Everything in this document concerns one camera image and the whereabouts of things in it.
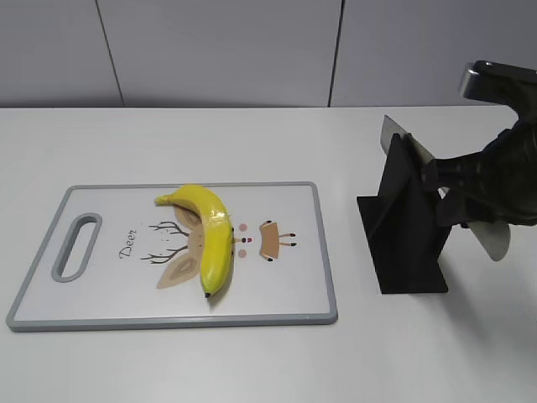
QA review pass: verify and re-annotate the black knife stand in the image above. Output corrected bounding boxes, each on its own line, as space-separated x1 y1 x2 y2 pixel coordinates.
357 133 451 295

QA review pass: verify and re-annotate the grey-rimmed deer cutting board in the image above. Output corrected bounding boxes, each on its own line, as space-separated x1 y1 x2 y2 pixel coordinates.
6 181 337 332

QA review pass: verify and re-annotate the yellow plastic banana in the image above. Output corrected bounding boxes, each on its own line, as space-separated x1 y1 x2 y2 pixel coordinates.
154 184 233 298

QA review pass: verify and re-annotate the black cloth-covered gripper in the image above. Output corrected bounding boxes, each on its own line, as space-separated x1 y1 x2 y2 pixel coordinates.
422 79 536 226

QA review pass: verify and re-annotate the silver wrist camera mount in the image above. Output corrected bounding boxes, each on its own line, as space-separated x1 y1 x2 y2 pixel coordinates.
459 60 536 105

